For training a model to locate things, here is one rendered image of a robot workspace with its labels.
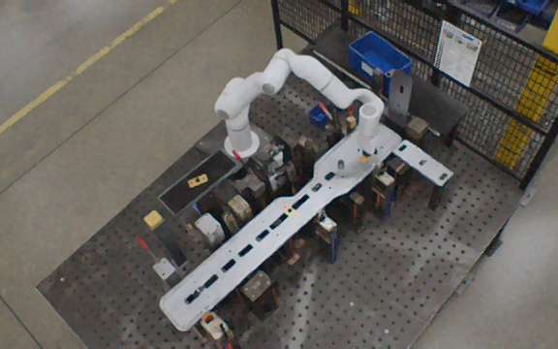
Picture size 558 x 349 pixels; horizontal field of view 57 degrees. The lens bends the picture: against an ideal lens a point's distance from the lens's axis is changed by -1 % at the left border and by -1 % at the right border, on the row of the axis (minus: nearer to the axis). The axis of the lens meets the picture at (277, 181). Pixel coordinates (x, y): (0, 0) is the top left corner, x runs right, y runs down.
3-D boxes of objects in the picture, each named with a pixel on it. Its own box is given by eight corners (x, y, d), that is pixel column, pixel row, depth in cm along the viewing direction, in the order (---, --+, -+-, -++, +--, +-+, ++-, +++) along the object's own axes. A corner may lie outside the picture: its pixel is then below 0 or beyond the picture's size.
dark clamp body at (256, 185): (264, 234, 269) (254, 197, 237) (248, 218, 275) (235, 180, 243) (280, 221, 272) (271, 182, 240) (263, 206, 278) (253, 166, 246)
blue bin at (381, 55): (387, 95, 266) (388, 78, 255) (347, 63, 281) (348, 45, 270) (410, 79, 270) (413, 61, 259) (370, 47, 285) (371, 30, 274)
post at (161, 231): (178, 269, 263) (152, 231, 226) (170, 260, 266) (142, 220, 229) (190, 260, 265) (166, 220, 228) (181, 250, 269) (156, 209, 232)
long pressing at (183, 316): (186, 339, 215) (185, 338, 213) (154, 301, 225) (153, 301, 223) (405, 140, 256) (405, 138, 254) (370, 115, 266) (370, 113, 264)
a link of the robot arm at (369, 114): (363, 117, 237) (356, 133, 233) (364, 99, 226) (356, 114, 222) (381, 122, 234) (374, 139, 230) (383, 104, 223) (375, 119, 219)
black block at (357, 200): (358, 237, 262) (360, 209, 238) (343, 224, 267) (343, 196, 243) (369, 227, 265) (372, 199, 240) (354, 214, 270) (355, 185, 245)
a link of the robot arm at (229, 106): (239, 104, 268) (225, 127, 260) (221, 88, 263) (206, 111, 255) (298, 69, 228) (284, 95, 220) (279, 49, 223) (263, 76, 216)
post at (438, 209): (437, 217, 263) (447, 188, 239) (419, 205, 268) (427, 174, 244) (445, 209, 265) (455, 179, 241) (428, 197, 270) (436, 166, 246)
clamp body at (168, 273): (184, 310, 251) (162, 284, 221) (170, 295, 256) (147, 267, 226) (199, 297, 254) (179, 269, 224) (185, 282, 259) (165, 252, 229)
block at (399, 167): (395, 206, 269) (400, 177, 245) (379, 194, 274) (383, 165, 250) (407, 195, 272) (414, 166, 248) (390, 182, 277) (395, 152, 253)
